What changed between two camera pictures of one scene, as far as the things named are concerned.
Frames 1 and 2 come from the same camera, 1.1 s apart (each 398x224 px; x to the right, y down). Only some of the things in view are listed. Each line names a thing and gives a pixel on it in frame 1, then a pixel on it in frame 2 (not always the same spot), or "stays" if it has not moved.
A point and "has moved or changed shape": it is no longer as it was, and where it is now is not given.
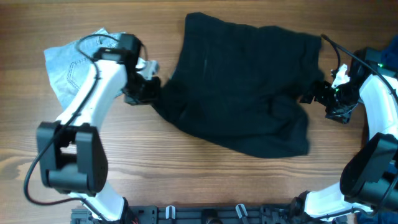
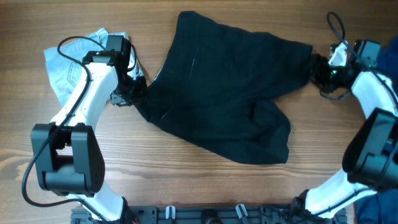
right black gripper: (342, 114) → (322, 63)
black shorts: (241, 86) has moved or changed shape
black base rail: (202, 214) stays
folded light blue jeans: (69, 65) stays
